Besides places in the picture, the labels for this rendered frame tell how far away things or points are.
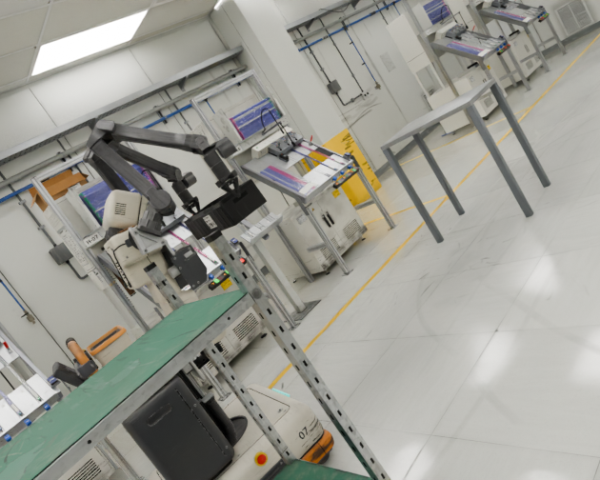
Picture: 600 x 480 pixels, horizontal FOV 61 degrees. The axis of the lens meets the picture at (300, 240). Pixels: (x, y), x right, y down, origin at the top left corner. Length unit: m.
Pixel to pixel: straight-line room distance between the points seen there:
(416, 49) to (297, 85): 1.71
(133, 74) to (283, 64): 1.76
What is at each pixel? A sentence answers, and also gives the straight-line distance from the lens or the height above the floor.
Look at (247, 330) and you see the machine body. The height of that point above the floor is 0.15.
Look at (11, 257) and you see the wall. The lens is 5.21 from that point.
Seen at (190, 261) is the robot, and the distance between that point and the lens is 2.10.
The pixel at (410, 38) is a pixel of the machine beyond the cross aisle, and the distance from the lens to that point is 7.24.
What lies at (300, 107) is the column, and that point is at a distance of 6.39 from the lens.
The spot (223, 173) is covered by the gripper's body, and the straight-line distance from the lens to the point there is 2.00.
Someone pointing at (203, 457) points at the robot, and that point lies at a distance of 2.05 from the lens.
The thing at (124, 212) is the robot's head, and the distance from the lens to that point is 2.10.
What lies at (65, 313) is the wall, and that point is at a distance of 5.20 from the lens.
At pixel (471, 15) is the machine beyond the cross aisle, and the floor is 1.23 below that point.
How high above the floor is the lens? 1.18
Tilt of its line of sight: 10 degrees down
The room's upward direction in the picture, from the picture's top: 33 degrees counter-clockwise
